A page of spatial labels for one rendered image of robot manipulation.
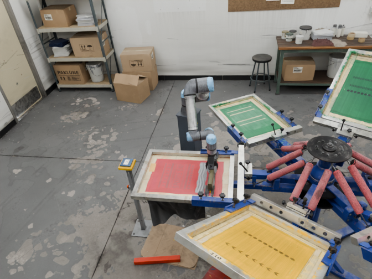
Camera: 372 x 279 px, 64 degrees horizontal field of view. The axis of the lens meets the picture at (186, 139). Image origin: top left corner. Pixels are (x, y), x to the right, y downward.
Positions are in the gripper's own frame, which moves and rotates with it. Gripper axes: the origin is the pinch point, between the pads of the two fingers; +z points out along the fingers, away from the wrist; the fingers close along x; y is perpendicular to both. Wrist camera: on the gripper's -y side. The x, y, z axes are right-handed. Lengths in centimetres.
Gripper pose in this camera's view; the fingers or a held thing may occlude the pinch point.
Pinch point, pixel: (212, 172)
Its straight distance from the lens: 243.7
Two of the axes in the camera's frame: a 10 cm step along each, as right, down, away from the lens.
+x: -9.8, -0.4, 1.7
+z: 0.7, 8.0, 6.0
